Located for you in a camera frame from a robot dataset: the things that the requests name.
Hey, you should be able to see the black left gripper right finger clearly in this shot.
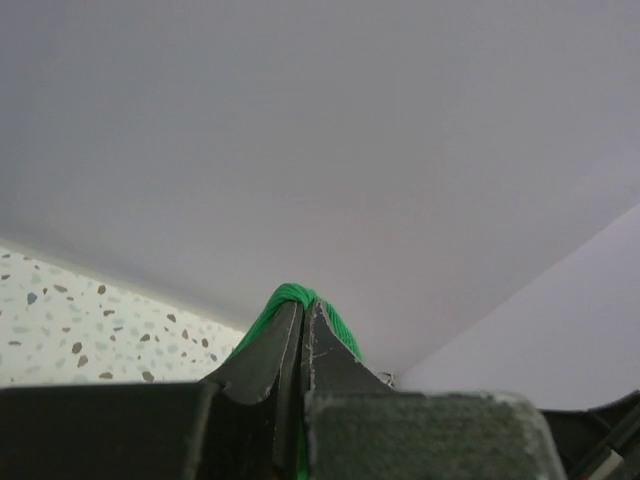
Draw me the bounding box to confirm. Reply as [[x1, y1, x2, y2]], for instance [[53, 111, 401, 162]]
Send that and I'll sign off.
[[303, 301, 566, 479]]

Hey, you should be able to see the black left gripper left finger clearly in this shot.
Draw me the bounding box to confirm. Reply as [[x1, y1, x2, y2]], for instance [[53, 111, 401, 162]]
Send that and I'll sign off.
[[1, 302, 304, 479]]

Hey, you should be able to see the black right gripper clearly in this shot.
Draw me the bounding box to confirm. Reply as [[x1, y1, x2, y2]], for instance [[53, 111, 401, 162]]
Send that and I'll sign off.
[[542, 391, 639, 479]]

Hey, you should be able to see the green tank top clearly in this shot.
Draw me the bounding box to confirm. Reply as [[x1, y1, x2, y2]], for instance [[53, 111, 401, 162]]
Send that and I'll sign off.
[[230, 283, 363, 360]]

